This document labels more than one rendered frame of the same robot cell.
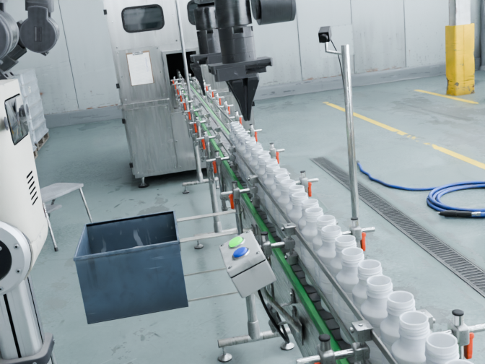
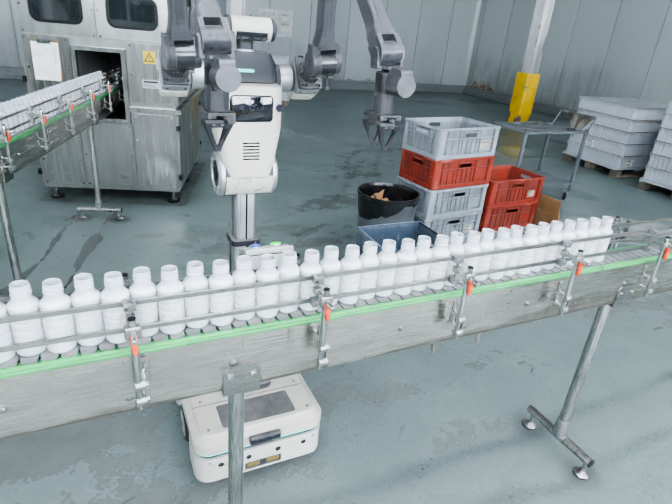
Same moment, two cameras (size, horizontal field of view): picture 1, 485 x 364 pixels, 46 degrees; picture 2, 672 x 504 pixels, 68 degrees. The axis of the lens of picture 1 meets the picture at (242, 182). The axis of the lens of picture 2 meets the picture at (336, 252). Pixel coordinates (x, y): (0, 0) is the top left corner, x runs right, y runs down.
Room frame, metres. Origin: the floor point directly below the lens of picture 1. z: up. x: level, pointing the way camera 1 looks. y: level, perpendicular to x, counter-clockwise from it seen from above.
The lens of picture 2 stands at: (0.85, -1.26, 1.71)
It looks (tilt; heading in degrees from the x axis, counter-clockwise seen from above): 25 degrees down; 70
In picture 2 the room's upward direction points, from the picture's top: 5 degrees clockwise
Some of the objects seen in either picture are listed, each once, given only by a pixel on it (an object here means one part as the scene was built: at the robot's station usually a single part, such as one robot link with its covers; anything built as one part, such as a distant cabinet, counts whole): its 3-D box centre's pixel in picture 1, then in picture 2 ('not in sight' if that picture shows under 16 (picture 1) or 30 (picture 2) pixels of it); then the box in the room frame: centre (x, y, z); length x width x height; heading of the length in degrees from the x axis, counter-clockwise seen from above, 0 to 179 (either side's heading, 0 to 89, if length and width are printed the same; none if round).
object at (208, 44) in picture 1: (210, 45); (383, 105); (1.42, 0.04, 1.51); 0.10 x 0.07 x 0.07; 97
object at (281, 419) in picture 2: not in sight; (242, 382); (1.12, 0.50, 0.24); 0.68 x 0.53 x 0.41; 97
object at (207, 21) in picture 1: (208, 18); (386, 82); (1.42, 0.03, 1.57); 0.07 x 0.06 x 0.07; 100
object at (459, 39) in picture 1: (460, 59); not in sight; (9.42, -3.72, 0.55); 0.40 x 0.40 x 1.10; 7
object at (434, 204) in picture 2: not in sight; (440, 193); (2.88, 2.04, 0.55); 0.61 x 0.41 x 0.22; 14
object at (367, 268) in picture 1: (372, 310); (171, 299); (0.85, -0.19, 1.08); 0.06 x 0.06 x 0.17
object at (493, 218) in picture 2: not in sight; (494, 209); (3.57, 2.23, 0.33); 0.61 x 0.41 x 0.22; 10
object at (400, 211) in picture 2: not in sight; (383, 232); (2.35, 1.87, 0.32); 0.45 x 0.45 x 0.64
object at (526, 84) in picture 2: not in sight; (522, 100); (7.95, 7.78, 0.55); 0.40 x 0.40 x 1.10; 7
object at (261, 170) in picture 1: (267, 183); (452, 258); (1.67, -0.07, 1.08); 0.06 x 0.06 x 0.17
